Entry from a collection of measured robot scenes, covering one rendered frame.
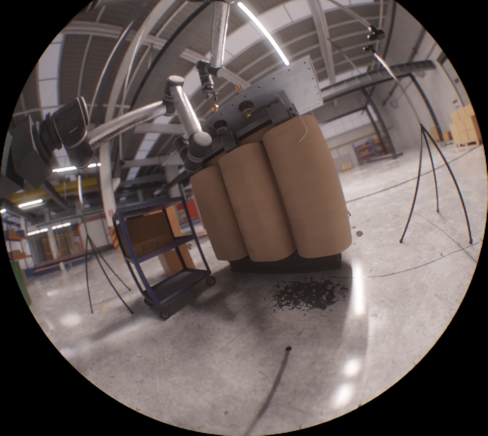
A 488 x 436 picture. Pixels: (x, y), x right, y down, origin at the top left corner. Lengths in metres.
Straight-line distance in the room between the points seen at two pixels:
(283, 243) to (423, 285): 1.00
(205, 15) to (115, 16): 6.41
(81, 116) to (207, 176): 1.09
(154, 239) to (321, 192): 1.22
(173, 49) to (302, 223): 4.50
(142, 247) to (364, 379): 1.44
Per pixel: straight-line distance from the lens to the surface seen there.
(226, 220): 1.27
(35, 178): 1.09
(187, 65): 11.52
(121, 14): 9.75
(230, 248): 1.33
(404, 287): 1.02
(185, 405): 0.86
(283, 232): 1.06
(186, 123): 0.90
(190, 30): 4.32
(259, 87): 1.02
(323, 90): 9.95
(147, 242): 1.23
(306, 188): 0.87
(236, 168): 1.05
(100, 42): 10.48
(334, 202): 0.89
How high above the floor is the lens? 0.72
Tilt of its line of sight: 2 degrees up
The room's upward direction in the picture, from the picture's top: 18 degrees counter-clockwise
